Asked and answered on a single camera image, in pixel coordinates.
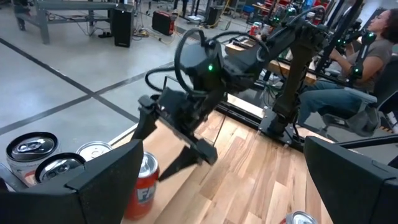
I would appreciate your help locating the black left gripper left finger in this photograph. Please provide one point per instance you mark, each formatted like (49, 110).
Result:
(77, 202)

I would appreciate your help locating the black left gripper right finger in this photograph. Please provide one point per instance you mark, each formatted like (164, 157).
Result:
(357, 193)

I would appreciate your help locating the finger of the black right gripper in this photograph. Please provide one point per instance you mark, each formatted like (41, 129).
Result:
(199, 152)
(146, 118)

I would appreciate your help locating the silver Diet Coke can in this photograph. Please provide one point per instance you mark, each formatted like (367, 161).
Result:
(93, 149)

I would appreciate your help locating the orange-red Fanta can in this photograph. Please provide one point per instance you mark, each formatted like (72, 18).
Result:
(144, 193)

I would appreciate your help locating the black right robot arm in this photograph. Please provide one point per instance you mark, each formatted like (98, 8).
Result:
(295, 62)

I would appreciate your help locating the low light wooden shelf board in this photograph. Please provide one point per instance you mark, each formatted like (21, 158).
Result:
(177, 199)

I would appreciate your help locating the red and black case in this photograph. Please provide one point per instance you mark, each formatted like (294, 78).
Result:
(161, 23)

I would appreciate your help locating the black speaker box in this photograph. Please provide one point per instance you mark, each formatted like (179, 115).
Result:
(122, 28)

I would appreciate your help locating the small red soda can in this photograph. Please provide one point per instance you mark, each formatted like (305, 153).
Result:
(255, 29)

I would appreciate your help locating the clear plastic cup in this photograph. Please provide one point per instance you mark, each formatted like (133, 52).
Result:
(265, 29)

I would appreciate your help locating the grey office chair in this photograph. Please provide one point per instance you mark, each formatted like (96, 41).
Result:
(385, 84)

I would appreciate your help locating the grey metal workbench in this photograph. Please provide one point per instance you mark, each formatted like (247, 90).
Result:
(77, 5)

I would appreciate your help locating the person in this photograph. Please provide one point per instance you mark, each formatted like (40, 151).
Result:
(373, 53)

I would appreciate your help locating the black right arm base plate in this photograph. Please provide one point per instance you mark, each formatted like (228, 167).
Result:
(270, 124)

